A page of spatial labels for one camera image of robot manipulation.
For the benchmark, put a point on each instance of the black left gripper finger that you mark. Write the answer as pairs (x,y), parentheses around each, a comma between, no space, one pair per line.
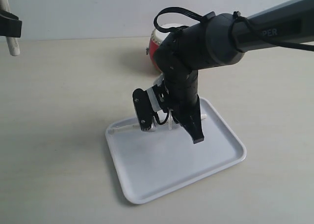
(10,25)

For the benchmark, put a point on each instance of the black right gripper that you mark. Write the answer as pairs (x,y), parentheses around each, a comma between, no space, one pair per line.
(181,89)

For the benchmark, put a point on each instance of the white wooden drumstick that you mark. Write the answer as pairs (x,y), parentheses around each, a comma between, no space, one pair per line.
(11,41)
(170,123)

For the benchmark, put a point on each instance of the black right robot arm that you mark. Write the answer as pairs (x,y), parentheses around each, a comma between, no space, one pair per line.
(220,40)

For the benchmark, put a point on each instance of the small red drum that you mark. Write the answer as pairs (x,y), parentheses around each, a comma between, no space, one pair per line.
(156,40)

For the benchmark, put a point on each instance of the white rectangular plastic tray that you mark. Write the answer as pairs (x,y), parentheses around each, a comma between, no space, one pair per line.
(152,164)

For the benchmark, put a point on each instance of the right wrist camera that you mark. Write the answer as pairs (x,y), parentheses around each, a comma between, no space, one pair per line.
(146,107)

